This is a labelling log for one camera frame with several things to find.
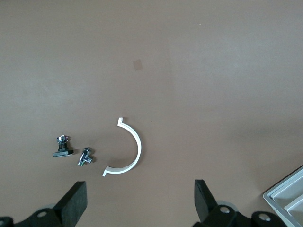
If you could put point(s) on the small metal valve fitting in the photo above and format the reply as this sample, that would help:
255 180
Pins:
85 157

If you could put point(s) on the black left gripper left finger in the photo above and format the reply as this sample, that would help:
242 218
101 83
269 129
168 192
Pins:
71 201

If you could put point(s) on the white semicircular plastic clamp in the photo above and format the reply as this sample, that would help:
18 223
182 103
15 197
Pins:
139 146

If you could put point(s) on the white drawer cabinet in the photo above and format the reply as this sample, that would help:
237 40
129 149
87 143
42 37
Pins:
267 195

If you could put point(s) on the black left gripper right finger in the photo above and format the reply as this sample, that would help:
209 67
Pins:
203 201

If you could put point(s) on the black flat-headed switch part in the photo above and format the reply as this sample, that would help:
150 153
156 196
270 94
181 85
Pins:
62 153

